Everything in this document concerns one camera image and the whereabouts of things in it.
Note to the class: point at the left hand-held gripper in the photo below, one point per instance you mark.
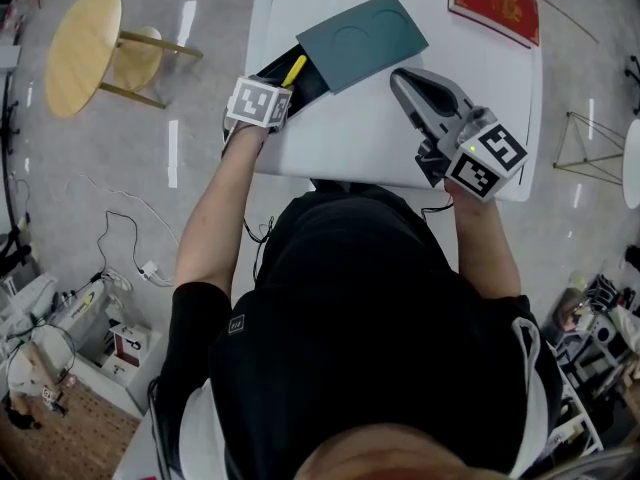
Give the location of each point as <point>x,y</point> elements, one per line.
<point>255,100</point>

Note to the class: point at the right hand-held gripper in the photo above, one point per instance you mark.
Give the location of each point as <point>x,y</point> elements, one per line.
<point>490,163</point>

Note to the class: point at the yellow marker pen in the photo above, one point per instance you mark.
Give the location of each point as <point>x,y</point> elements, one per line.
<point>296,69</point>

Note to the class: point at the dark teal box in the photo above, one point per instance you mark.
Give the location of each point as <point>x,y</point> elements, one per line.
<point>360,43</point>

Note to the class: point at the person's left forearm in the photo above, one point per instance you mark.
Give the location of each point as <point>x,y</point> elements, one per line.
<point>215,218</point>

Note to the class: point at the person's right forearm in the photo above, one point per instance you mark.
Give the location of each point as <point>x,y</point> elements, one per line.
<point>482,248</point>

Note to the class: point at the white low table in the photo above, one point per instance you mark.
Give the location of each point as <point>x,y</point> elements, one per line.
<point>350,138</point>

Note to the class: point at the red book with gold print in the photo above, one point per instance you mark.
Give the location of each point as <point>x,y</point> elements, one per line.
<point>492,3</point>

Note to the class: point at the round wooden side table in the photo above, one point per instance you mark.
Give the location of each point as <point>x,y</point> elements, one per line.
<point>82,53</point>

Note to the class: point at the small white plug adapter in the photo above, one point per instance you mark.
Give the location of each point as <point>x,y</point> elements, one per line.
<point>149,269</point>

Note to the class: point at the white round stool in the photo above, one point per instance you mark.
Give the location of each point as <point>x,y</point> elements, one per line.
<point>632,168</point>

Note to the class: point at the person's torso in black clothing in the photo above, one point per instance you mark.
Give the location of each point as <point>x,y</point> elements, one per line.
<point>360,328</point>

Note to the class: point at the white equipment rack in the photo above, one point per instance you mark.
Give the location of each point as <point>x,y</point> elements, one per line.
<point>585,368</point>

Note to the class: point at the small white shelf cabinet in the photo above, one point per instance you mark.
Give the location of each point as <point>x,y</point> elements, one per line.
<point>130,383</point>

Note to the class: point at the person's face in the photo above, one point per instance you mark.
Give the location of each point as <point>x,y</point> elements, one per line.
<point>400,455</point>

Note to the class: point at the brown perforated board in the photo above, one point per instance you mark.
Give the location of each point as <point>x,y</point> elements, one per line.
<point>90,443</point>

